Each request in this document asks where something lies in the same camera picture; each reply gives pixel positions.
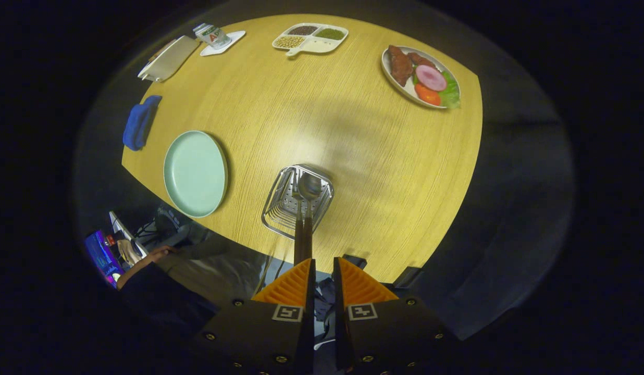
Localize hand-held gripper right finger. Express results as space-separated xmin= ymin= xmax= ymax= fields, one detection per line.
xmin=333 ymin=257 xmax=450 ymax=375

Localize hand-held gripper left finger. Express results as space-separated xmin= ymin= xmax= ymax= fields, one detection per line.
xmin=194 ymin=258 xmax=316 ymax=375

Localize spoon with wooden handle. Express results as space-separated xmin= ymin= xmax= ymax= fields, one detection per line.
xmin=299 ymin=172 xmax=323 ymax=264

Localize person's beige trousers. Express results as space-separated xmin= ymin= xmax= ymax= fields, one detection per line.
xmin=158 ymin=234 xmax=268 ymax=309

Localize pale green plate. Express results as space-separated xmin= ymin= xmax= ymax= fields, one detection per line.
xmin=163 ymin=130 xmax=229 ymax=219

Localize white plate of food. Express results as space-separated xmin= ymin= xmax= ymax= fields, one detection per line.
xmin=381 ymin=45 xmax=461 ymax=109

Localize purple lit monitor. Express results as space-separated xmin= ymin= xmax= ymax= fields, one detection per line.
xmin=85 ymin=231 xmax=126 ymax=288

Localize red tomato slice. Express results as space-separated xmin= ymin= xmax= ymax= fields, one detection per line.
xmin=414 ymin=83 xmax=441 ymax=107

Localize green lettuce leaf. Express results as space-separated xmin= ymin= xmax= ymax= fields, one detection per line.
xmin=439 ymin=71 xmax=461 ymax=109

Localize pink ham slice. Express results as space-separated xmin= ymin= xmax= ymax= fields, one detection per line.
xmin=416 ymin=65 xmax=448 ymax=92

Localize brown meat piece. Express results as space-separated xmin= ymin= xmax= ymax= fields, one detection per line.
xmin=388 ymin=45 xmax=414 ymax=87
xmin=407 ymin=52 xmax=437 ymax=69

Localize blue folded cloth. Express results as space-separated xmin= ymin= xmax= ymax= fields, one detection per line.
xmin=122 ymin=95 xmax=163 ymax=152

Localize white divided dish with beans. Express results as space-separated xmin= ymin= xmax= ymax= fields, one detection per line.
xmin=272 ymin=23 xmax=349 ymax=57

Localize white square coaster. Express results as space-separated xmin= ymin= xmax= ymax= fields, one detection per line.
xmin=200 ymin=30 xmax=246 ymax=57

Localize white toaster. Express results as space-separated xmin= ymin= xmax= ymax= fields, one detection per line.
xmin=138 ymin=35 xmax=201 ymax=83

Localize white bottle green label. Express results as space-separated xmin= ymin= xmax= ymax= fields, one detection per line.
xmin=193 ymin=23 xmax=232 ymax=50

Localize metal wire cutlery basket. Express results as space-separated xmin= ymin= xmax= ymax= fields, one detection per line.
xmin=261 ymin=164 xmax=335 ymax=240

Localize black cable bundle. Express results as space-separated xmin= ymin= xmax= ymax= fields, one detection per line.
xmin=137 ymin=206 xmax=197 ymax=251

